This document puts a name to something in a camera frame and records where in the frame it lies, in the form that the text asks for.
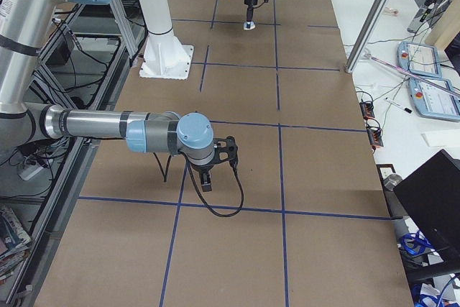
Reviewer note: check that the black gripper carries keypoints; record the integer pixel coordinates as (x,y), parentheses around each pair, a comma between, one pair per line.
(249,0)
(201,170)

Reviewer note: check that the upper orange connector block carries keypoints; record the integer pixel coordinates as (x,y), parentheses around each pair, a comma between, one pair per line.
(367,109)

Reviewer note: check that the orange connector block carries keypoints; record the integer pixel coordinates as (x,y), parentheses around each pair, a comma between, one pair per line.
(375,136)
(367,109)

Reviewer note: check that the lower orange connector block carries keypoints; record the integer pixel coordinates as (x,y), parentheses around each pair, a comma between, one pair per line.
(375,136)

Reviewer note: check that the handheld scanner device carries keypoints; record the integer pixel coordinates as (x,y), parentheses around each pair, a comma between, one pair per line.
(428,10)

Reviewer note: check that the black white marker pen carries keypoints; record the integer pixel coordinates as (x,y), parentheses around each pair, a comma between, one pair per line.
(399,106)

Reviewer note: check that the upper blue teach pendant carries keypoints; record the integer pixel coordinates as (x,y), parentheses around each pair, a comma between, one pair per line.
(419,59)

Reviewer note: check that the blue teach pendant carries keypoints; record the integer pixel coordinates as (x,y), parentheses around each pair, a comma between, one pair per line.
(431,102)
(419,59)

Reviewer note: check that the white power strip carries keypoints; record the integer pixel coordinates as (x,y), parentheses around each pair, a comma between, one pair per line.
(28,171)

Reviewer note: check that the metal cylinder weight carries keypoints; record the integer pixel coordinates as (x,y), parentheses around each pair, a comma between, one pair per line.
(391,181)

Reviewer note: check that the stack of books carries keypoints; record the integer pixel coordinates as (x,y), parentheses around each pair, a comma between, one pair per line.
(14,242)

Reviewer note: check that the lower blue teach pendant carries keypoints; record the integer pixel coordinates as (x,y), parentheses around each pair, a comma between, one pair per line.
(431,102)

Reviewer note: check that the black laptop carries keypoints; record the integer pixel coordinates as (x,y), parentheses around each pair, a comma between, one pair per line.
(430,196)

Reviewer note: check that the white foam block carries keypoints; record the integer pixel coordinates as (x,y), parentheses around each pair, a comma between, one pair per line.
(443,138)

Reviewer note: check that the white camera pillar with base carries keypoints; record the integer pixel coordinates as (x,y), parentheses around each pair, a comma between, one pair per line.
(164,55)

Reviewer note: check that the aluminium frame post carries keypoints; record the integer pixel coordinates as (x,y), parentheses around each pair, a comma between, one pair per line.
(365,33)

